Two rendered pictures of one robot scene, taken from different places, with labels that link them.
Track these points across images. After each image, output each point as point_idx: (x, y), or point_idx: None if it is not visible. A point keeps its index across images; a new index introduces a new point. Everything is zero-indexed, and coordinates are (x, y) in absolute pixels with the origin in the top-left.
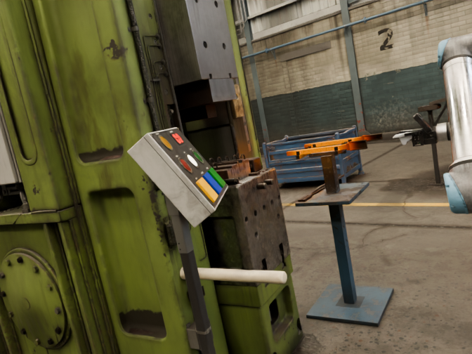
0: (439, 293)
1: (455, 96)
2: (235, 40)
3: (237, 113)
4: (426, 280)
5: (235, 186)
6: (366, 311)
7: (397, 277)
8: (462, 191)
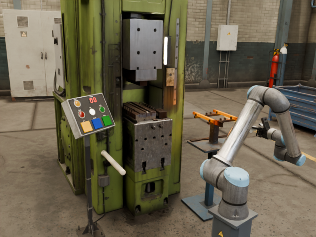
0: (256, 225)
1: (236, 121)
2: (183, 42)
3: (167, 83)
4: (261, 215)
5: (134, 124)
6: (207, 212)
7: (250, 206)
8: (203, 170)
